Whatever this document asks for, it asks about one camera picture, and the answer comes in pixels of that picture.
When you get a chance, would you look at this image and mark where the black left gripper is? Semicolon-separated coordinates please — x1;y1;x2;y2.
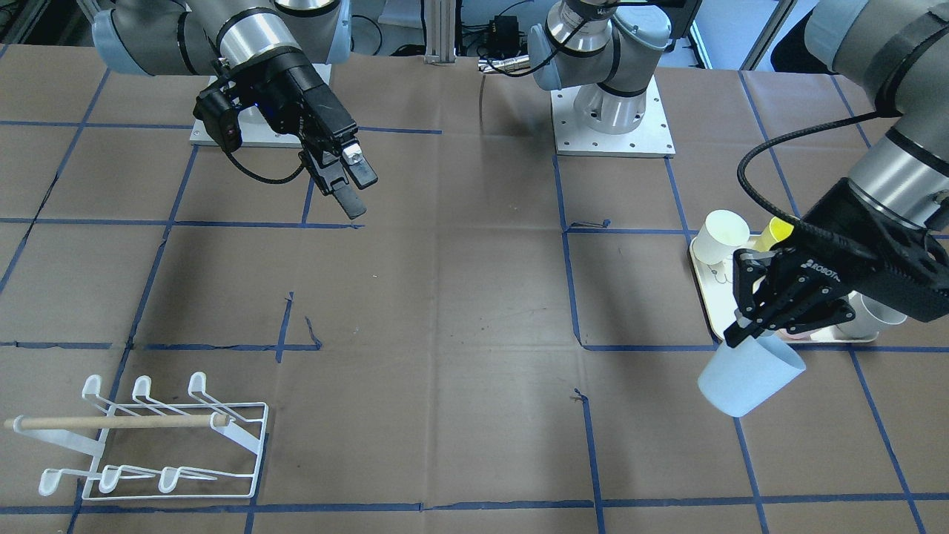
724;179;948;348

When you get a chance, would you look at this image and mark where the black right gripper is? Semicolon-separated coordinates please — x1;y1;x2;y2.
230;45;377;220

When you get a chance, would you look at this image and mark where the light blue plastic cup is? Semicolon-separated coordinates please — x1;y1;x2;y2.
697;335;807;417

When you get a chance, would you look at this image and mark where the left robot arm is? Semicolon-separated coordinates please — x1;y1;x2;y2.
723;1;947;348

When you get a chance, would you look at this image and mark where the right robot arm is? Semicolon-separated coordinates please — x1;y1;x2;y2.
91;1;377;219

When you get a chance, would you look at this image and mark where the pink plastic cup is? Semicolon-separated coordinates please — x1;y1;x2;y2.
776;330;816;341

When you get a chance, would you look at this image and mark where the pale cream plastic cup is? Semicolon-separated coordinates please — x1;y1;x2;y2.
692;209;750;265

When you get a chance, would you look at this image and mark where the yellow plastic cup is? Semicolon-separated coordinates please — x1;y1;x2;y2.
752;217;794;252

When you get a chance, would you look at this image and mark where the grey plastic cup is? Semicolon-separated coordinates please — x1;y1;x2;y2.
835;293;907;339

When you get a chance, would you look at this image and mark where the cream plastic tray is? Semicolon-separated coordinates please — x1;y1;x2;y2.
689;239;880;344

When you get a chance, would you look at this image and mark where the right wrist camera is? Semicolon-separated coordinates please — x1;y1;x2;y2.
193;85;242;154

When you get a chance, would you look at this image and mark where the aluminium frame post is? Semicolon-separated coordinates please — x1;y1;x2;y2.
420;0;460;65

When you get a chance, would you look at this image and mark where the white wire cup rack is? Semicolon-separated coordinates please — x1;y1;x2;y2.
14;372;270;501

